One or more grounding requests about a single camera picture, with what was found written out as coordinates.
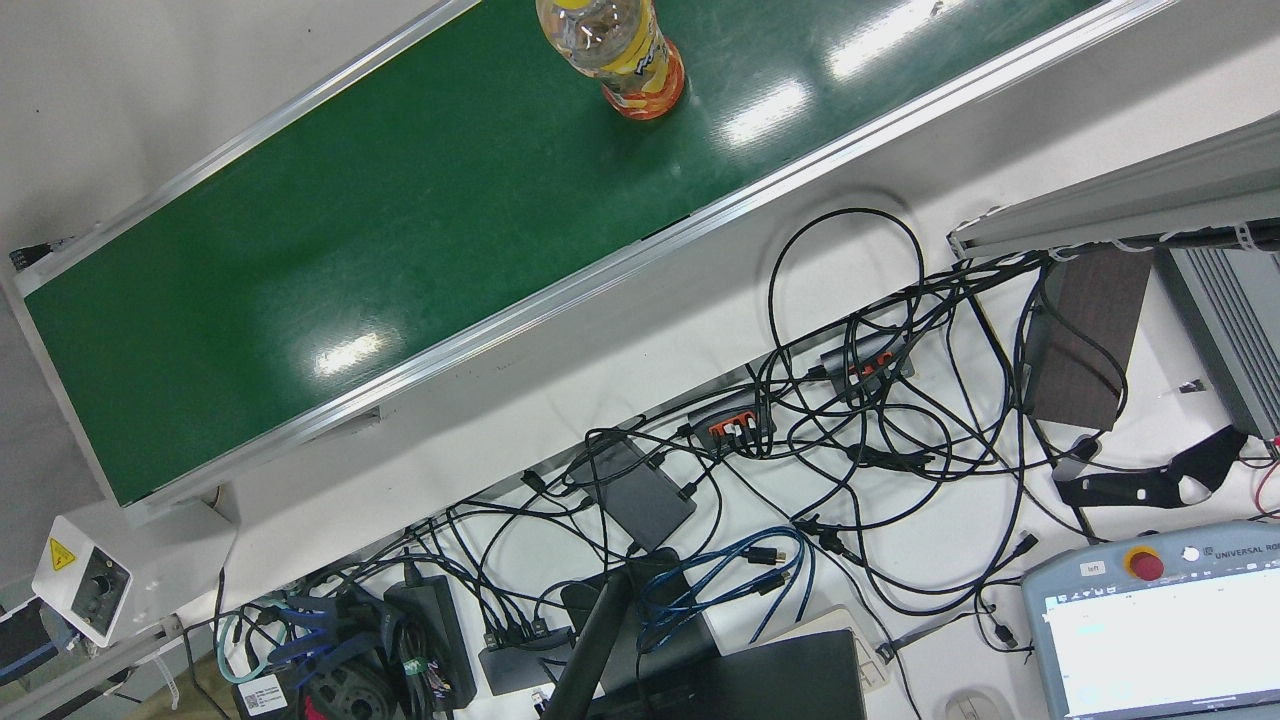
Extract white computer mouse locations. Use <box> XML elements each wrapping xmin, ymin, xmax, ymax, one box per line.
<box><xmin>945</xmin><ymin>688</ymin><xmax>1016</xmax><ymax>720</ymax></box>

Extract aluminium rail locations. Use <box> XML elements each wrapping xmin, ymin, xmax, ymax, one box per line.
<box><xmin>0</xmin><ymin>615</ymin><xmax>186</xmax><ymax>720</ymax></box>

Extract dark brown wooden block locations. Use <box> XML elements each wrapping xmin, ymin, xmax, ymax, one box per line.
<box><xmin>1025</xmin><ymin>248</ymin><xmax>1154</xmax><ymax>433</ymax></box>

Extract black power brick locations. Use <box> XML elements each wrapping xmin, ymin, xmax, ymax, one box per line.
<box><xmin>383</xmin><ymin>575</ymin><xmax>479</xmax><ymax>713</ymax></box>

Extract white keyboard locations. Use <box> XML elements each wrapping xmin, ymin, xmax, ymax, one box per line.
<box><xmin>770</xmin><ymin>605</ymin><xmax>891</xmax><ymax>691</ymax></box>

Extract black round flange disc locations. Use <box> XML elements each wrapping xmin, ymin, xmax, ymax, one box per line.
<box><xmin>300</xmin><ymin>655</ymin><xmax>401</xmax><ymax>720</ymax></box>

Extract black multiport hub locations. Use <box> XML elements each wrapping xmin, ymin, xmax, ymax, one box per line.
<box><xmin>478</xmin><ymin>620</ymin><xmax>581</xmax><ymax>696</ymax></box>

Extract orange drink bottle yellow cap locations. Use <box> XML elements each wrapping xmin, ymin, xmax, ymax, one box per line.
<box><xmin>535</xmin><ymin>0</ymin><xmax>688</xmax><ymax>121</ymax></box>

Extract black blue small device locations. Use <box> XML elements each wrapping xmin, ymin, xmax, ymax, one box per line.
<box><xmin>0</xmin><ymin>597</ymin><xmax>76</xmax><ymax>688</ymax></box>

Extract aluminium profile beam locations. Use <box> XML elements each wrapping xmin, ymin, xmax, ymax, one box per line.
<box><xmin>947</xmin><ymin>112</ymin><xmax>1280</xmax><ymax>263</ymax></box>

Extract green conveyor belt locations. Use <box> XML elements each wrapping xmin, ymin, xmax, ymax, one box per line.
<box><xmin>8</xmin><ymin>0</ymin><xmax>1181</xmax><ymax>526</ymax></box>

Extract blue cable bundle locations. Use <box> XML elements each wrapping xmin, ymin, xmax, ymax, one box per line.
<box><xmin>637</xmin><ymin>527</ymin><xmax>801</xmax><ymax>651</ymax></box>

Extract grey ribbed aluminium enclosure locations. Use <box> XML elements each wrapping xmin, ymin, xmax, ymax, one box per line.
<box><xmin>1155</xmin><ymin>245</ymin><xmax>1280</xmax><ymax>441</ymax></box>

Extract black flat bracket strap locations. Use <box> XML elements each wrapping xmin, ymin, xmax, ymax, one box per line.
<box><xmin>1055</xmin><ymin>425</ymin><xmax>1251</xmax><ymax>511</ymax></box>

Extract black USB hub orange ports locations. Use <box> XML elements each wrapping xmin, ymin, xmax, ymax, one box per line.
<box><xmin>687</xmin><ymin>388</ymin><xmax>777</xmax><ymax>453</ymax></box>
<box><xmin>820</xmin><ymin>335</ymin><xmax>916</xmax><ymax>393</ymax></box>

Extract dark grey power adapter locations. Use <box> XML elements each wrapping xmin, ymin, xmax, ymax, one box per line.
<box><xmin>578</xmin><ymin>437</ymin><xmax>698</xmax><ymax>553</ymax></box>

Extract black looped cable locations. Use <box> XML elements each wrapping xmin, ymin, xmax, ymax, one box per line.
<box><xmin>768</xmin><ymin>208</ymin><xmax>926</xmax><ymax>351</ymax></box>

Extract grey UR teach pendant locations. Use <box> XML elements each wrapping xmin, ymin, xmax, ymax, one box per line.
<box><xmin>1022</xmin><ymin>520</ymin><xmax>1280</xmax><ymax>720</ymax></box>

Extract teal cable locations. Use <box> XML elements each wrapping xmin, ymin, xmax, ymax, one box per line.
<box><xmin>215</xmin><ymin>612</ymin><xmax>266</xmax><ymax>686</ymax></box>

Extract white conveyor control box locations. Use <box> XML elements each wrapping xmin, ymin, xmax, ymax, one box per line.
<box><xmin>32</xmin><ymin>498</ymin><xmax>238</xmax><ymax>648</ymax></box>

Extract blue cable black plug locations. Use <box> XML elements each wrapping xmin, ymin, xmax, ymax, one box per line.
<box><xmin>640</xmin><ymin>540</ymin><xmax>816</xmax><ymax>656</ymax></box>

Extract white labelled small box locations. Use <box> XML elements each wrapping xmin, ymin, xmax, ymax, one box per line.
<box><xmin>235</xmin><ymin>672</ymin><xmax>293</xmax><ymax>717</ymax></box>

